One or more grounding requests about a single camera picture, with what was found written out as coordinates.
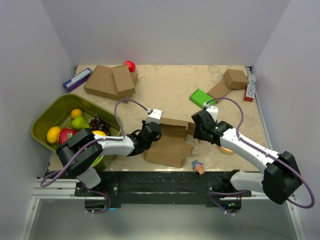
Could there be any medium brown box on top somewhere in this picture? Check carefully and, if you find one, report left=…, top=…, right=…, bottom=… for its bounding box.
left=112, top=65, right=136, bottom=96

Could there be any red apple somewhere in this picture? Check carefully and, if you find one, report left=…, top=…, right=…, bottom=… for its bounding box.
left=124, top=60, right=136, bottom=73

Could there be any green pear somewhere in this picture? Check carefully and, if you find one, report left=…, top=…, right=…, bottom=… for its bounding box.
left=71, top=116, right=91, bottom=131

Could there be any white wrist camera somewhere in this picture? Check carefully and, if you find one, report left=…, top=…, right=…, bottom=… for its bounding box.
left=203, top=102, right=219, bottom=123
left=145, top=108, right=163, bottom=124

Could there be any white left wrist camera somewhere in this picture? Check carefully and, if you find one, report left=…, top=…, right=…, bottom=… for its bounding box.
left=145, top=108, right=163, bottom=124

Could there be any small colourful toy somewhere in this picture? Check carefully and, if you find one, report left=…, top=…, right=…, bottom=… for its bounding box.
left=191, top=160, right=205, bottom=175

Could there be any purple grapes bunch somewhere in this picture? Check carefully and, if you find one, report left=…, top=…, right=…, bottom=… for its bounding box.
left=89, top=117, right=111, bottom=136

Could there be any small orange fruit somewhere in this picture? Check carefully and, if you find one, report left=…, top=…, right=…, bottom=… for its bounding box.
left=71, top=109, right=83, bottom=119

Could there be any green paper box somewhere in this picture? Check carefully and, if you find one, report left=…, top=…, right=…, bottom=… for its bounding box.
left=189, top=88, right=213, bottom=109

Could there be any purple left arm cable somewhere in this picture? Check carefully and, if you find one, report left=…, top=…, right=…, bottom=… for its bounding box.
left=39, top=99, right=153, bottom=215

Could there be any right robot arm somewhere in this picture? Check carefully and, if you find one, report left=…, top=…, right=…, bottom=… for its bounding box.
left=191, top=109, right=302, bottom=204

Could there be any flat small brown box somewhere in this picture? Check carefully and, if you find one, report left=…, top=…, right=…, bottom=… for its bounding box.
left=207, top=81, right=231, bottom=102

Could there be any olive green plastic bin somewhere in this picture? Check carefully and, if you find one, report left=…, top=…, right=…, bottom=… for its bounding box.
left=30, top=93, right=124, bottom=173

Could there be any red dragon fruit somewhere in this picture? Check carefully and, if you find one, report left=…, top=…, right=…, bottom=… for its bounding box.
left=57, top=127, right=77, bottom=145

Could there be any purple toothpaste box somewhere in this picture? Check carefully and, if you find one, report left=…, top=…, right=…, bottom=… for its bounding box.
left=62, top=68, right=93, bottom=93

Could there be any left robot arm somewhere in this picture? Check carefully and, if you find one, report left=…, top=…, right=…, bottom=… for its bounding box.
left=56, top=122, right=162, bottom=196

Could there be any yellow mango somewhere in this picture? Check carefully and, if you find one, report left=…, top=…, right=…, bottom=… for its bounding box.
left=92, top=130, right=108, bottom=137

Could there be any orange round disc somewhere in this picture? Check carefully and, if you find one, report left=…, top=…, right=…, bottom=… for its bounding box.
left=218, top=146, right=234, bottom=155

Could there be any brown cardboard box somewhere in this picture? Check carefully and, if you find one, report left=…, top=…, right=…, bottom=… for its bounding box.
left=143, top=117, right=195, bottom=168

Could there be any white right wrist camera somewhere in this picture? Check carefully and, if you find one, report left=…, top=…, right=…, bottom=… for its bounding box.
left=203, top=102, right=219, bottom=123

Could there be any large flat brown box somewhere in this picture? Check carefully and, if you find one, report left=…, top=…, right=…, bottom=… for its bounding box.
left=84, top=65, right=138, bottom=101

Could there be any small brown cube box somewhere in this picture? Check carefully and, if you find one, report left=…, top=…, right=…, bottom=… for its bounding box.
left=223, top=68, right=249, bottom=90

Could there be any red white toothpaste box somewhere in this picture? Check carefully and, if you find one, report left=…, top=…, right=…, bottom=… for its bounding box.
left=243, top=73, right=256, bottom=102

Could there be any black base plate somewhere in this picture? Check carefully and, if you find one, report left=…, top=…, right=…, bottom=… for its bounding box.
left=75, top=170, right=252, bottom=208

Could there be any yellow lemon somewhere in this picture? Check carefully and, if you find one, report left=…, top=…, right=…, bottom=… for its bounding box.
left=46, top=126, right=61, bottom=144

